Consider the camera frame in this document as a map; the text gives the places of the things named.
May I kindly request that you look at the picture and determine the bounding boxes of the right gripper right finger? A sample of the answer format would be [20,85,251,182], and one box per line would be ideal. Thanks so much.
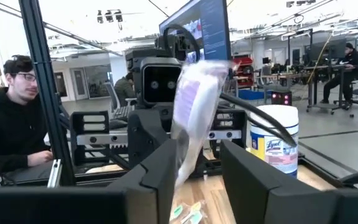
[221,139,358,224]

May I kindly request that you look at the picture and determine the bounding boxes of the red storage bins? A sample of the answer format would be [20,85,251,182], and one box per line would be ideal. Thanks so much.
[233,55,254,88]

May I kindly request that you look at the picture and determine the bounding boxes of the yellow disinfecting wipes canister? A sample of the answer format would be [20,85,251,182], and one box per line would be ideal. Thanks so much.
[249,104,300,179]

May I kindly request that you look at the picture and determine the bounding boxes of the yellow hanging cable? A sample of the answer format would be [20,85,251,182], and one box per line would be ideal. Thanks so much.
[300,32,334,94]

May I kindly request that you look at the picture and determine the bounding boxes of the long work desk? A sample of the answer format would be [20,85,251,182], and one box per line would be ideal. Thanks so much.
[253,63,354,113]

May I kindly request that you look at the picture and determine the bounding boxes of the person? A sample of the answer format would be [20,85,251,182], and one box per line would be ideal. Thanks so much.
[319,42,358,105]
[113,72,136,106]
[0,55,55,192]

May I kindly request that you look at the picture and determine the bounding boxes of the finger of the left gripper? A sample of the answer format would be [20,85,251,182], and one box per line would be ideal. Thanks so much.
[127,108,171,170]
[197,141,223,177]

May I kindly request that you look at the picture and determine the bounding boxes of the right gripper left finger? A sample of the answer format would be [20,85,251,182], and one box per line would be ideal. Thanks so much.
[0,138,178,224]

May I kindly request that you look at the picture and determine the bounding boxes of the large operator monitor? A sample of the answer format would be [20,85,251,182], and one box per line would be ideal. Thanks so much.
[158,0,232,62]

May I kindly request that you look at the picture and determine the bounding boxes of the blue storage bin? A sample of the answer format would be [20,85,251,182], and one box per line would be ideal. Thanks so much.
[237,89,265,101]

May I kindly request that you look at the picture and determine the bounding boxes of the green toothbrush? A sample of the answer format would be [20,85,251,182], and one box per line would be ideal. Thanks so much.
[168,200,209,224]

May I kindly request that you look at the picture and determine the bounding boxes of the black ceiling spotlights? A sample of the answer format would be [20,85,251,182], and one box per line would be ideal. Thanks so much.
[96,9,124,30]

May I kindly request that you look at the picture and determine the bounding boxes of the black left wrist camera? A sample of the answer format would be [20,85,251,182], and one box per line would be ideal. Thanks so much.
[139,57,183,109]

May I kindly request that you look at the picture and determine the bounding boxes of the computer tower with lights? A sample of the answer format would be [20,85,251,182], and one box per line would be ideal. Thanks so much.
[271,90,293,106]

